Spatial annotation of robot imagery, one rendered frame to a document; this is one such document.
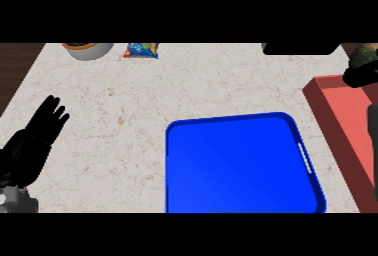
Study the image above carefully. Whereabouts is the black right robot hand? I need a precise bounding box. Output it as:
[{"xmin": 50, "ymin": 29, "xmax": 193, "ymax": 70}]
[{"xmin": 341, "ymin": 61, "xmax": 378, "ymax": 90}]

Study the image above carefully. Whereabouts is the blue and orange snack bag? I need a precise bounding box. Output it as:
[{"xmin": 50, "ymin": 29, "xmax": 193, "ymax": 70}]
[{"xmin": 121, "ymin": 42, "xmax": 161, "ymax": 60}]

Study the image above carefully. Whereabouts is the black appliance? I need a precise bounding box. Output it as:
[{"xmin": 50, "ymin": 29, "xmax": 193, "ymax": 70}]
[{"xmin": 261, "ymin": 42, "xmax": 342, "ymax": 56}]

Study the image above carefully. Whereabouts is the blue plastic tray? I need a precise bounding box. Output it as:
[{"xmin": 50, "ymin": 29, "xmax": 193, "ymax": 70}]
[{"xmin": 164, "ymin": 111, "xmax": 328, "ymax": 214}]

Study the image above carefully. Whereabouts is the green and tan squash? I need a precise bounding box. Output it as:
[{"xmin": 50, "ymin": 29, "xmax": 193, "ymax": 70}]
[{"xmin": 347, "ymin": 42, "xmax": 378, "ymax": 70}]

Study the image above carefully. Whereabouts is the grey plant pot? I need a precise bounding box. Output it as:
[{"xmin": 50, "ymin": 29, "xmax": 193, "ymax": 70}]
[{"xmin": 60, "ymin": 42, "xmax": 115, "ymax": 62}]

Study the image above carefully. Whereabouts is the red-brown cardboard box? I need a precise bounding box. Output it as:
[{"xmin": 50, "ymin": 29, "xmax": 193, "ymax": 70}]
[{"xmin": 301, "ymin": 73, "xmax": 378, "ymax": 214}]

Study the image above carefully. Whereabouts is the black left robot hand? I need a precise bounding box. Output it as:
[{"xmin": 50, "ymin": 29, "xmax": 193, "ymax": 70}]
[{"xmin": 0, "ymin": 94, "xmax": 72, "ymax": 188}]

